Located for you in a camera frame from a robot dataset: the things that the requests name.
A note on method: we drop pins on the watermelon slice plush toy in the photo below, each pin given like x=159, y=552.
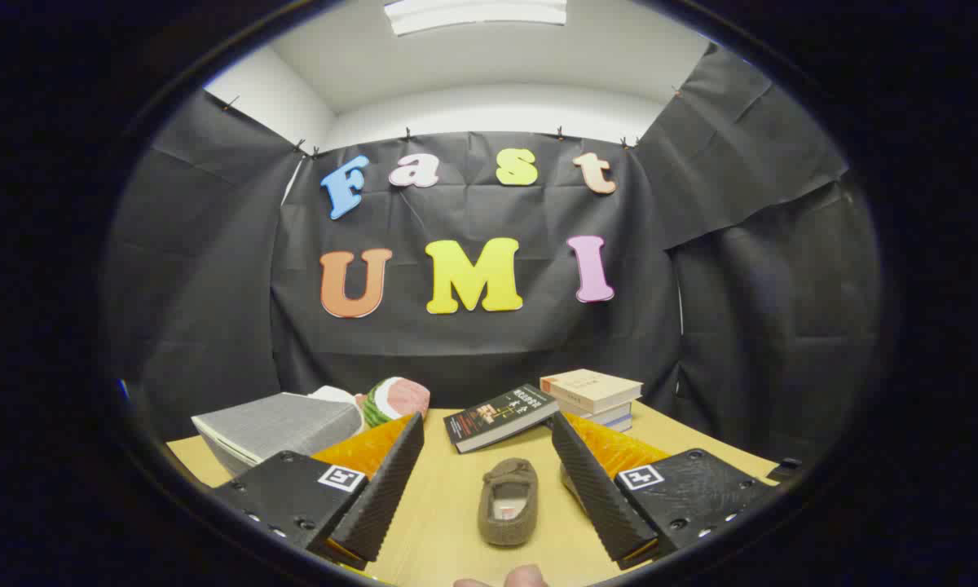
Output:
x=399, y=398

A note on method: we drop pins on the white cover book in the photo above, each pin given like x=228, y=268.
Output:
x=611, y=414

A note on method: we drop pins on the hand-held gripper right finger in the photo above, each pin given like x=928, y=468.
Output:
x=595, y=489

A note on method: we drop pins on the white plush toy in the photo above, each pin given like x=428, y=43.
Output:
x=332, y=395

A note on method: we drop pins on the black cover book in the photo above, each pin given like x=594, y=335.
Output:
x=497, y=417

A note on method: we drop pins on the grey fabric storage box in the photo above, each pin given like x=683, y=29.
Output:
x=277, y=428

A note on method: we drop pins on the beige cover book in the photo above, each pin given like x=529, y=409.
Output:
x=591, y=387

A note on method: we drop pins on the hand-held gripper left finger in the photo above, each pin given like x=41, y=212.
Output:
x=383, y=489

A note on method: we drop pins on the blue cover book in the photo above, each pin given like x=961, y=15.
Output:
x=622, y=425

